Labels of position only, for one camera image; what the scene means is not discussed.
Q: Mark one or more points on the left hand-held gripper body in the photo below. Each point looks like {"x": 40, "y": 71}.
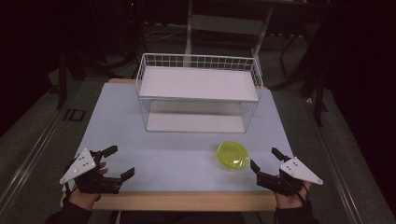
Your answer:
{"x": 81, "y": 169}

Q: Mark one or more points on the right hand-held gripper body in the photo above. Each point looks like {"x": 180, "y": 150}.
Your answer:
{"x": 288, "y": 177}

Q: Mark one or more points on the yellow-green lidded bowl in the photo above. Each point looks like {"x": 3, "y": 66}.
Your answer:
{"x": 232, "y": 155}

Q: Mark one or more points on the person's right hand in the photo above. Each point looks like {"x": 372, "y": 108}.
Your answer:
{"x": 292, "y": 199}

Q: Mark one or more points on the black tripod legs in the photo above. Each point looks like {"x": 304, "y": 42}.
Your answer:
{"x": 311, "y": 77}

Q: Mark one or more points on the black stand legs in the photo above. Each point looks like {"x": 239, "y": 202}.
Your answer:
{"x": 67, "y": 71}

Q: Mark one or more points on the white metal stand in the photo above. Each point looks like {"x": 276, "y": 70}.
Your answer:
{"x": 227, "y": 28}

